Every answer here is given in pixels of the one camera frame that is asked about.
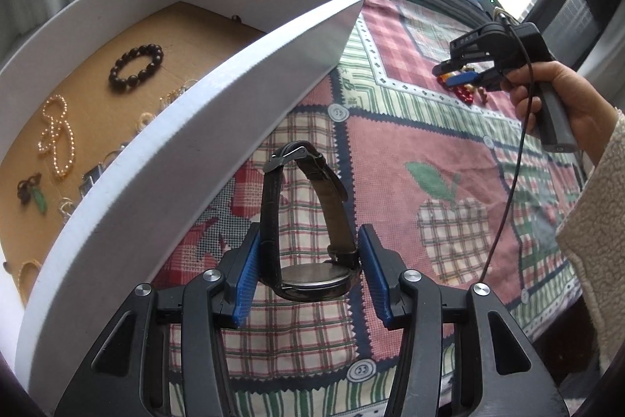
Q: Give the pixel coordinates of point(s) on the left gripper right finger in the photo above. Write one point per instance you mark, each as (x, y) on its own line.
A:
(382, 269)

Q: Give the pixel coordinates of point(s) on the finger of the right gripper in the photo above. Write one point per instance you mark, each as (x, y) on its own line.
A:
(459, 66)
(462, 79)

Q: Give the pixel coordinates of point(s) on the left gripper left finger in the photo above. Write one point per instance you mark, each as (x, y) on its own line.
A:
(241, 269)

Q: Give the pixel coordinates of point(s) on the black leather wrist watch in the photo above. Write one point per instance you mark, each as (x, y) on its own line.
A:
(308, 251)

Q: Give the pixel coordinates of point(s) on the patchwork plaid bedspread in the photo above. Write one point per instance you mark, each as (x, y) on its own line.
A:
(454, 188)

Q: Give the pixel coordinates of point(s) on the pearl silver earring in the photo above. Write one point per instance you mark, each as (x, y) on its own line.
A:
(113, 154)

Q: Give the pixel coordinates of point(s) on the black square pendant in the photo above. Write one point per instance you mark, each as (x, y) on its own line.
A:
(90, 178)

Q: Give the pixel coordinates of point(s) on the white cardboard box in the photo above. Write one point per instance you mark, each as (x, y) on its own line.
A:
(194, 86)

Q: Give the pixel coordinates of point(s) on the cream fleece right sleeve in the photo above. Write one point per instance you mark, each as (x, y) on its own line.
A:
(592, 238)

